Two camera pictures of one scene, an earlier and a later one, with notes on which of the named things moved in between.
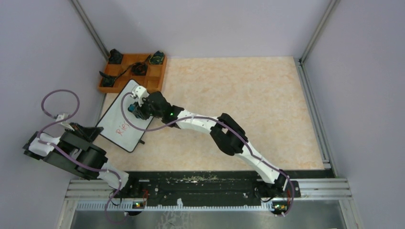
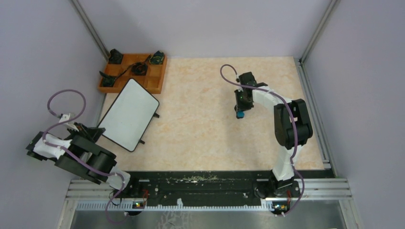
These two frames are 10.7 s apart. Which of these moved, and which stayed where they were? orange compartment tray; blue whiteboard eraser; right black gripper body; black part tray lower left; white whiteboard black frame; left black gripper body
Moved: blue whiteboard eraser; right black gripper body
Stayed: left black gripper body; orange compartment tray; black part tray lower left; white whiteboard black frame
